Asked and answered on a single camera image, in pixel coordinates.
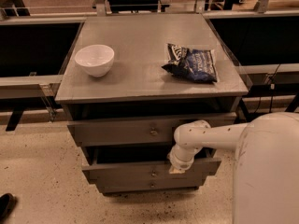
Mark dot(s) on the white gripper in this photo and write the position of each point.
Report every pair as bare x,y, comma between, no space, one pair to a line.
181,163

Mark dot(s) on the grey drawer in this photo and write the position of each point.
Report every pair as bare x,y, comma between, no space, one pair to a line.
204,165
140,185
137,130

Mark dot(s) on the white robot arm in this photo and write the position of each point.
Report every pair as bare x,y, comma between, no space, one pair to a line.
266,171

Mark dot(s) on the grey bottom drawer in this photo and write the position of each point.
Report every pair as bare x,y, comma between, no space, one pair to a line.
140,185

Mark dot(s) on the grey top drawer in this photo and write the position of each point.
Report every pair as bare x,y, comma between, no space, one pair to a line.
137,130

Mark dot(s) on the grey drawer cabinet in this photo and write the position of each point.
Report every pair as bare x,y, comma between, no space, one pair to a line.
137,85

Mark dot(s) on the blue chip bag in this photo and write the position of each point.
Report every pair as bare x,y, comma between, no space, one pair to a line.
193,64

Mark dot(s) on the white ceramic bowl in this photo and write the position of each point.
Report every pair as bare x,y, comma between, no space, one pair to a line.
95,60

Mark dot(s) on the right metal railing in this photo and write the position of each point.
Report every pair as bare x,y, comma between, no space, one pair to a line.
265,49

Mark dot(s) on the metal railing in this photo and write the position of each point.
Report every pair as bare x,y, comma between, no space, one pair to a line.
34,54
265,49

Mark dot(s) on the black shoe at left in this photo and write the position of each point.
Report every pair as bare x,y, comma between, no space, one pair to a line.
7,203

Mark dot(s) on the left metal railing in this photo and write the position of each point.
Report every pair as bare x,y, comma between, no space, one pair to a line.
34,54

